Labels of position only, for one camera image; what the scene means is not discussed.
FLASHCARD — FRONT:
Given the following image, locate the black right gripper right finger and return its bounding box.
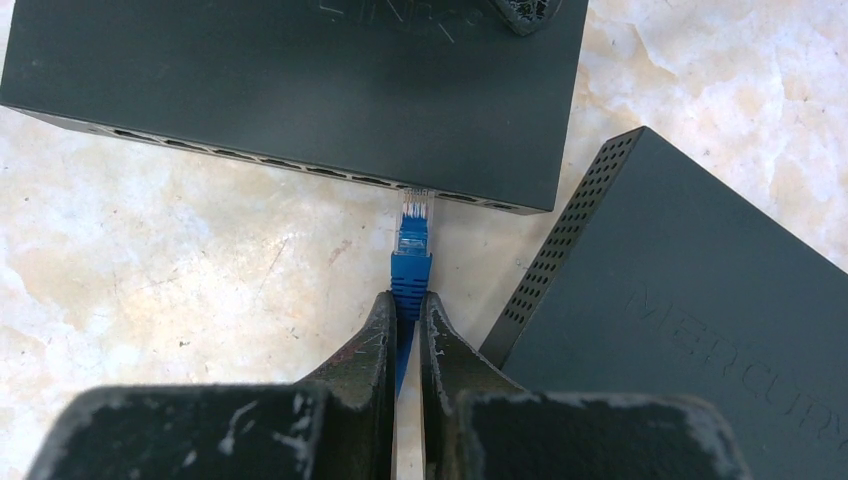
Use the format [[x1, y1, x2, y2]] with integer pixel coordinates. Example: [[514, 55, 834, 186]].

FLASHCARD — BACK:
[[420, 292, 750, 479]]

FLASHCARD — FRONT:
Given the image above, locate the black network switch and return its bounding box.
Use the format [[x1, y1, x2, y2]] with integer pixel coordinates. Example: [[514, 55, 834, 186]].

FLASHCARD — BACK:
[[1, 1, 588, 214]]

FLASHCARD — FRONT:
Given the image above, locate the blue ethernet cable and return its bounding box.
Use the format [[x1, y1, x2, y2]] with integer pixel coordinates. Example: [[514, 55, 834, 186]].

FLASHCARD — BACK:
[[389, 187, 437, 399]]

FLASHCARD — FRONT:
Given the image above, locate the black mat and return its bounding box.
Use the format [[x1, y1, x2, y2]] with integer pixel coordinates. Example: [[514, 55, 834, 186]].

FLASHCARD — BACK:
[[480, 127, 847, 479]]

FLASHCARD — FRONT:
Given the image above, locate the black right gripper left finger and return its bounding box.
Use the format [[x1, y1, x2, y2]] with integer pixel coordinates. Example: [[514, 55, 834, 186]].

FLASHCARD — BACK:
[[28, 292, 396, 479]]

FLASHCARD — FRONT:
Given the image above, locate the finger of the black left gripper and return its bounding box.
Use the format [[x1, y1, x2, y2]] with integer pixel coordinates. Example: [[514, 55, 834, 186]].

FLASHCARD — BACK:
[[489, 0, 563, 36]]

